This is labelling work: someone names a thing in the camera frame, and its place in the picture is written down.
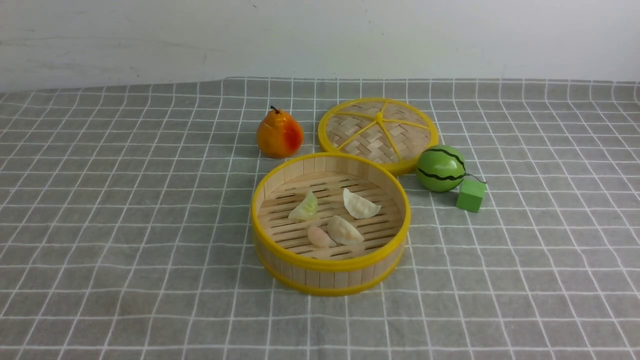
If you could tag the pink dumpling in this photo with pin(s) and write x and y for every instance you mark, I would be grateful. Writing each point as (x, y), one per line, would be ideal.
(319, 238)

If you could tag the white dumpling bottom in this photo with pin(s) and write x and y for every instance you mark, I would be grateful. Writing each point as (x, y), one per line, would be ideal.
(359, 207)

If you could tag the woven bamboo steamer lid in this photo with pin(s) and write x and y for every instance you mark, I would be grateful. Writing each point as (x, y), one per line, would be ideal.
(385, 131)

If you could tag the pale green dumpling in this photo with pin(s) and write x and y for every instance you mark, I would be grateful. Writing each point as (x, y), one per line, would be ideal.
(305, 210)

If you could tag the green wooden cube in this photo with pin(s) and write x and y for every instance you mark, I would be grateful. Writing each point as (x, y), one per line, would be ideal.
(471, 194)

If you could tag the cream dumpling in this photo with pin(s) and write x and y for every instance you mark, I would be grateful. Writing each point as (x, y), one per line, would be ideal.
(342, 232)

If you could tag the green toy watermelon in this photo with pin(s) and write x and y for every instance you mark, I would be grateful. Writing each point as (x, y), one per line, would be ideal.
(440, 168)

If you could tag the bamboo steamer tray yellow rim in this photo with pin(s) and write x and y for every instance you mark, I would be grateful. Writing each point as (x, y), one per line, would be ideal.
(282, 245)

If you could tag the orange toy pear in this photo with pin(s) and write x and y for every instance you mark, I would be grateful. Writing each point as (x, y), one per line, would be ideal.
(279, 135)

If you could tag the grey checked tablecloth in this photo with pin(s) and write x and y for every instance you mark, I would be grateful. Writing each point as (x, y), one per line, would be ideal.
(125, 226)

